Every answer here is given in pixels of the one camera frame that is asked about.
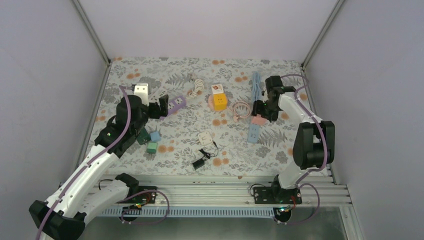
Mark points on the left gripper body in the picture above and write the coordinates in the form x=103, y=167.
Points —
x=155, y=114

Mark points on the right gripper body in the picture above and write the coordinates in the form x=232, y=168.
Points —
x=269, y=111

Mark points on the pink cube socket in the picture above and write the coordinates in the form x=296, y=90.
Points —
x=258, y=120

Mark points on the yellow cube socket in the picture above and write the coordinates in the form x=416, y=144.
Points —
x=219, y=101

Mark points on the white cube socket with sticker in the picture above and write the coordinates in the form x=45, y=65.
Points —
x=217, y=89

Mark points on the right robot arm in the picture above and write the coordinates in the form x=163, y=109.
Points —
x=314, y=143

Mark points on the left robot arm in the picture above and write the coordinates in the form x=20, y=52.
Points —
x=65, y=214

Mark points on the white power strip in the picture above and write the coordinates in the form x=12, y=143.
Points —
x=160, y=92

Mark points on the purple power strip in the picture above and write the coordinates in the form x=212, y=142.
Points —
x=174, y=105

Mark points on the blue power strip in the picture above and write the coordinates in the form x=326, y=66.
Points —
x=253, y=133

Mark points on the blue cube socket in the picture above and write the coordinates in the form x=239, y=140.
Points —
x=155, y=136

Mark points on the dark green cube socket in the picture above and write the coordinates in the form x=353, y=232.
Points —
x=143, y=137

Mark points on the light green cube socket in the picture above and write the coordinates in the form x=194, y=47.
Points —
x=152, y=147

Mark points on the pink round power socket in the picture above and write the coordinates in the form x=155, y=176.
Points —
x=210, y=104

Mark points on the floral table mat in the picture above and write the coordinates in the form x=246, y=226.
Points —
x=179, y=145

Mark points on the white cube adapter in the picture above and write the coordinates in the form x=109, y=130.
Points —
x=205, y=138

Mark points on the black power adapter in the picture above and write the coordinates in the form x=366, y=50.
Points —
x=205, y=156

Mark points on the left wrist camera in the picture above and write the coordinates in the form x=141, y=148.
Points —
x=142, y=90

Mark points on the aluminium rail base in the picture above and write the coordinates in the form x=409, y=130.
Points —
x=234, y=196

